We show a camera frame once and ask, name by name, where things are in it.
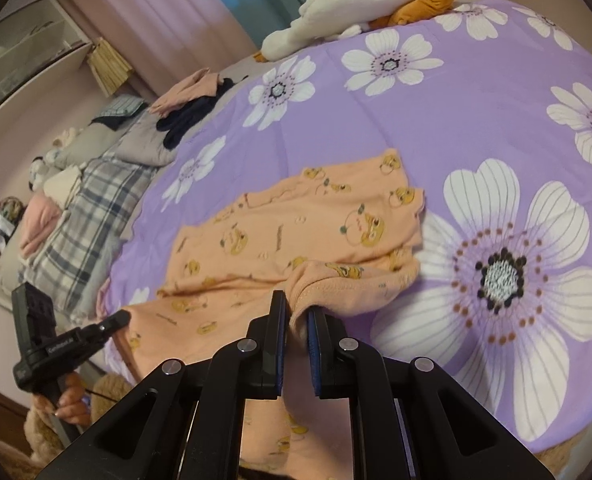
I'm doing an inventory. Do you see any grey pillow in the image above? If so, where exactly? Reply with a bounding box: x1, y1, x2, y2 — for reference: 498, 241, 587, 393
53, 122, 128, 170

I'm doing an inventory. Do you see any dark navy garment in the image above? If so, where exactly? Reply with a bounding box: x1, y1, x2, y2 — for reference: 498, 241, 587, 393
156, 78, 236, 151

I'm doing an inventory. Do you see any orange cartoon print baby garment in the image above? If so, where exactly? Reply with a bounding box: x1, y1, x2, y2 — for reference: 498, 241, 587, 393
107, 148, 425, 479

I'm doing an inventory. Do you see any white plush duck toy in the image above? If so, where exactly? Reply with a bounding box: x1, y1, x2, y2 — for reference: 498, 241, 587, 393
253, 0, 456, 63

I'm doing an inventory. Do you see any pink curtain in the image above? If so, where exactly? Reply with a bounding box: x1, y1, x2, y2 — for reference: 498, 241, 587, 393
59, 0, 257, 96

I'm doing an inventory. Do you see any white shelf cabinet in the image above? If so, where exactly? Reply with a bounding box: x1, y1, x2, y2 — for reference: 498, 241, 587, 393
0, 0, 92, 122

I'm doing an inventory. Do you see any pink cloth by pillow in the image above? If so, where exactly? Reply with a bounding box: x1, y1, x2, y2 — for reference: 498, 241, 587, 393
19, 192, 62, 259

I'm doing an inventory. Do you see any purple floral bed sheet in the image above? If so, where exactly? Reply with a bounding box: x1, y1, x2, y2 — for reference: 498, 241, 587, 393
104, 0, 592, 452

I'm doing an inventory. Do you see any left hand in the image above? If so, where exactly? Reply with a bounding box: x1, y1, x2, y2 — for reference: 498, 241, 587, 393
32, 372, 90, 427

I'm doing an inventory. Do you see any grey plaid blanket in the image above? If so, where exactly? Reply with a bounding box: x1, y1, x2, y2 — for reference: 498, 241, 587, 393
23, 158, 156, 324

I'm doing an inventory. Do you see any pink folded garment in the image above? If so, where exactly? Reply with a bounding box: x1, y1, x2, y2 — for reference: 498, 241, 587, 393
148, 67, 221, 117

